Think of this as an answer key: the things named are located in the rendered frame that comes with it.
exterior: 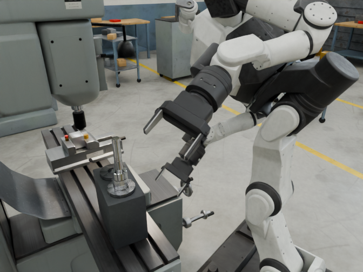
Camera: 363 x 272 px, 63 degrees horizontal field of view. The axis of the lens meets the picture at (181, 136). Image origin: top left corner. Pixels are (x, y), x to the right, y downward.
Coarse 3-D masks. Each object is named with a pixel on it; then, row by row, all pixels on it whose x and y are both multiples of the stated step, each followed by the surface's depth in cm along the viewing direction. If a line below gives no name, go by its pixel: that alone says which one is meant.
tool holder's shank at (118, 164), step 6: (114, 138) 87; (114, 144) 87; (114, 150) 88; (120, 150) 89; (114, 156) 89; (120, 156) 89; (114, 162) 90; (120, 162) 90; (114, 168) 91; (120, 168) 90
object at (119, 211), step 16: (96, 176) 102; (128, 176) 102; (96, 192) 110; (112, 192) 92; (128, 192) 92; (112, 208) 90; (128, 208) 93; (144, 208) 96; (112, 224) 92; (128, 224) 95; (144, 224) 98; (112, 240) 96; (128, 240) 98
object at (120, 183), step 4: (112, 176) 92; (120, 176) 91; (124, 176) 92; (116, 180) 91; (120, 180) 91; (124, 180) 92; (116, 184) 92; (120, 184) 92; (124, 184) 93; (128, 184) 95; (116, 188) 93; (120, 188) 93; (124, 188) 93
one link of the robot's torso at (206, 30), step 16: (208, 16) 93; (224, 16) 89; (240, 16) 91; (192, 32) 107; (208, 32) 92; (224, 32) 90; (240, 32) 92; (256, 32) 93; (272, 32) 96; (192, 48) 102; (192, 64) 110; (240, 80) 94; (256, 80) 92; (240, 96) 101; (256, 96) 99
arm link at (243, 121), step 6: (252, 102) 120; (240, 114) 122; (246, 114) 121; (252, 114) 121; (258, 114) 118; (228, 120) 120; (234, 120) 120; (240, 120) 120; (246, 120) 120; (252, 120) 120; (258, 120) 121; (234, 126) 119; (240, 126) 120; (246, 126) 120; (252, 126) 121; (234, 132) 121
